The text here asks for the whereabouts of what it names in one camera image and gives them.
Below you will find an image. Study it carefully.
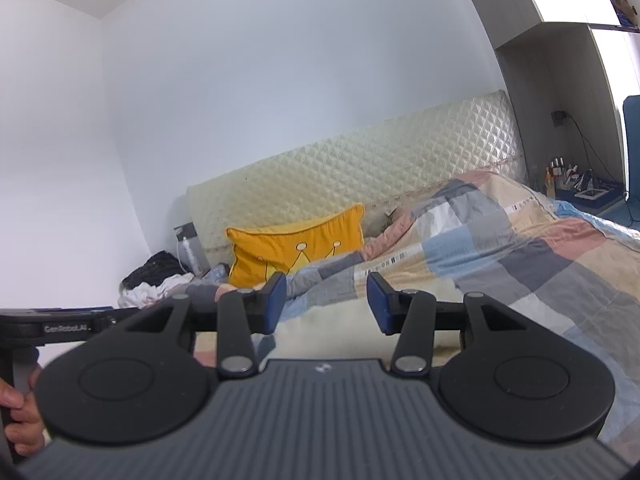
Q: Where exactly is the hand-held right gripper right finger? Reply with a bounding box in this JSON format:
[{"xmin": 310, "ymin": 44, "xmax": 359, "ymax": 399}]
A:
[{"xmin": 366, "ymin": 272, "xmax": 529, "ymax": 376}]

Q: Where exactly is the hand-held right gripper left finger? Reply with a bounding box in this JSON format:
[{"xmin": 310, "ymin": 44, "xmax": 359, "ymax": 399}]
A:
[{"xmin": 124, "ymin": 272, "xmax": 288, "ymax": 380}]

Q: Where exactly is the white clothes pile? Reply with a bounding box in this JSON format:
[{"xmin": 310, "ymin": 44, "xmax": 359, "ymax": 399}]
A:
[{"xmin": 119, "ymin": 274, "xmax": 195, "ymax": 309}]

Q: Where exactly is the black charger cable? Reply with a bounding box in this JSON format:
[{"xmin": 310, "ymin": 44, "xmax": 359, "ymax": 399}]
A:
[{"xmin": 564, "ymin": 112, "xmax": 608, "ymax": 181}]

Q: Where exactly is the yellow pillow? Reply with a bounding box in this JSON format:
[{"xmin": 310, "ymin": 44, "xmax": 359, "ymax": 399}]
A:
[{"xmin": 226, "ymin": 203, "xmax": 367, "ymax": 288}]

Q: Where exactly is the patchwork blanket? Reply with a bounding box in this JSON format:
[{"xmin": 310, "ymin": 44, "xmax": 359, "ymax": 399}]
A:
[{"xmin": 185, "ymin": 170, "xmax": 640, "ymax": 463}]

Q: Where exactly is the person's left hand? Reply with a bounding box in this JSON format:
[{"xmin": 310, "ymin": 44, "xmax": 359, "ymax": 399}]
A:
[{"xmin": 0, "ymin": 365, "xmax": 47, "ymax": 457}]

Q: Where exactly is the blue chair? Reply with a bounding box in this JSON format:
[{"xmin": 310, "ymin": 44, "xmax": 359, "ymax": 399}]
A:
[{"xmin": 622, "ymin": 94, "xmax": 640, "ymax": 193}]

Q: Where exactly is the grey cabinet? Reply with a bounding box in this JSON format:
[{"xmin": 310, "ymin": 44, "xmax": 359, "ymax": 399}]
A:
[{"xmin": 495, "ymin": 21, "xmax": 627, "ymax": 201}]

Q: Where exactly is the cream quilted headboard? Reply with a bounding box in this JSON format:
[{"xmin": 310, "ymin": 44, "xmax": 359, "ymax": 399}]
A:
[{"xmin": 186, "ymin": 90, "xmax": 528, "ymax": 268}]

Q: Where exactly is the group of small bottles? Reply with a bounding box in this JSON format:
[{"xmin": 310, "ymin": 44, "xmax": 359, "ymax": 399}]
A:
[{"xmin": 544, "ymin": 157, "xmax": 583, "ymax": 196}]

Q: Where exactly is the blue desk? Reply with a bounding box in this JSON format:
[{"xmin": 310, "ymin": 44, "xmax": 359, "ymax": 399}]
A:
[{"xmin": 550, "ymin": 177, "xmax": 628, "ymax": 217}]

